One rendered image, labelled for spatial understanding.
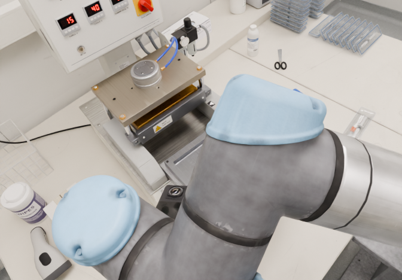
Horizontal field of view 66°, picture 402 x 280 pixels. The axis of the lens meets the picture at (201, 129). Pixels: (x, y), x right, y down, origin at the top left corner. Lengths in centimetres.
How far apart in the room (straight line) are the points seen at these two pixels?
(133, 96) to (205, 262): 66
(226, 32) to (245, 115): 137
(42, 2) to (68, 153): 64
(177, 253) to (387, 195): 15
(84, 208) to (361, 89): 123
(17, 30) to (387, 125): 132
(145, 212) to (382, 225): 19
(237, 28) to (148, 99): 86
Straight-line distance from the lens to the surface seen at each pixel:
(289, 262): 96
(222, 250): 23
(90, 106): 114
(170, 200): 49
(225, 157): 21
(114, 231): 27
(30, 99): 142
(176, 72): 87
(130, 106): 82
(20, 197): 108
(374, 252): 103
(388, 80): 146
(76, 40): 89
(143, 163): 83
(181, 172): 80
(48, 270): 103
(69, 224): 29
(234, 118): 20
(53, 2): 84
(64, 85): 145
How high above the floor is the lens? 167
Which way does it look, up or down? 51 degrees down
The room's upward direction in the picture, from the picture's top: 10 degrees counter-clockwise
